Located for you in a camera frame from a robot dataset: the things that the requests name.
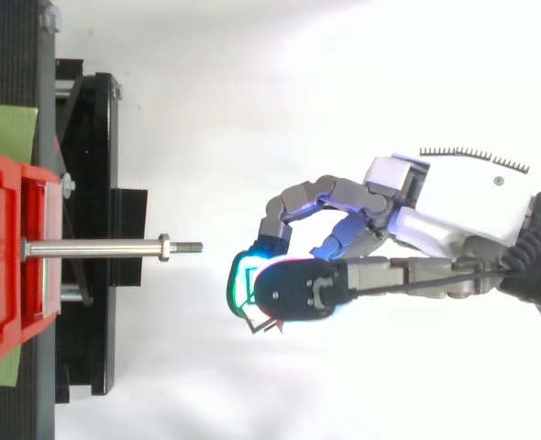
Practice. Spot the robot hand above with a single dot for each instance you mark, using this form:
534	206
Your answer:
463	201

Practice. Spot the thin dark loop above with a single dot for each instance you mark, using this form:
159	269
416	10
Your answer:
253	327

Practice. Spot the metal rod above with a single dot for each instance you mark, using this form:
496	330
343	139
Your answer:
96	248

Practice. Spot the black stand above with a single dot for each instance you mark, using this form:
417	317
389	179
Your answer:
91	183

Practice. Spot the red bin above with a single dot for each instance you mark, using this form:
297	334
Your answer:
4	256

